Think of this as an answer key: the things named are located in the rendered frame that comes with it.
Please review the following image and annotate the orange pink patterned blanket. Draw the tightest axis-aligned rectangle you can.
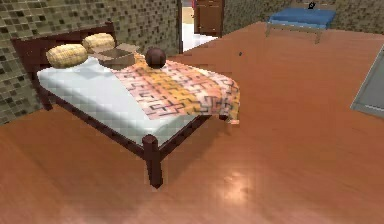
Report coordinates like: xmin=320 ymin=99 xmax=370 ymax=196
xmin=111 ymin=53 xmax=241 ymax=125

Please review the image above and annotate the dark brown ball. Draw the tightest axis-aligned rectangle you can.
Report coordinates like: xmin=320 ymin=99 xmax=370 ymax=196
xmin=144 ymin=47 xmax=167 ymax=70

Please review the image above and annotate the open brown cardboard box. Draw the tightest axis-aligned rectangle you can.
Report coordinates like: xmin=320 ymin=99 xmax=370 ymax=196
xmin=91 ymin=42 xmax=141 ymax=71

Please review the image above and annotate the brown wooden room door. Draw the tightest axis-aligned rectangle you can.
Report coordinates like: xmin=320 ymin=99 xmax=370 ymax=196
xmin=194 ymin=0 xmax=225 ymax=38

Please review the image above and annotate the dark wooden bed white mattress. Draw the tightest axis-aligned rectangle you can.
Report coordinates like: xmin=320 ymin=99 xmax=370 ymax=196
xmin=10 ymin=21 xmax=231 ymax=190

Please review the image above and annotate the yellow woven pillow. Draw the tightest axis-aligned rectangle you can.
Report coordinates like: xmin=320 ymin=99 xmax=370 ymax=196
xmin=45 ymin=43 xmax=89 ymax=69
xmin=81 ymin=32 xmax=116 ymax=54

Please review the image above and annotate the blue topped wooden bench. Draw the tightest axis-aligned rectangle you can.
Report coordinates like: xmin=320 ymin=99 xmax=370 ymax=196
xmin=264 ymin=7 xmax=337 ymax=45

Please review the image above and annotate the grey flat panel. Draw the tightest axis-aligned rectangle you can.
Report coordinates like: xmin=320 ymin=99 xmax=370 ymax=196
xmin=350 ymin=44 xmax=384 ymax=120

